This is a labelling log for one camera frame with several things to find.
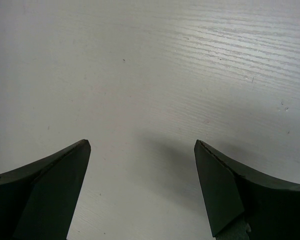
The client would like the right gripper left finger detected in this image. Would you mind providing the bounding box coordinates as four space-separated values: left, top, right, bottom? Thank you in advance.
0 139 91 240

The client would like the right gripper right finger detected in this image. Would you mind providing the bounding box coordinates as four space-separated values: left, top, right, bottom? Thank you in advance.
194 140 300 240

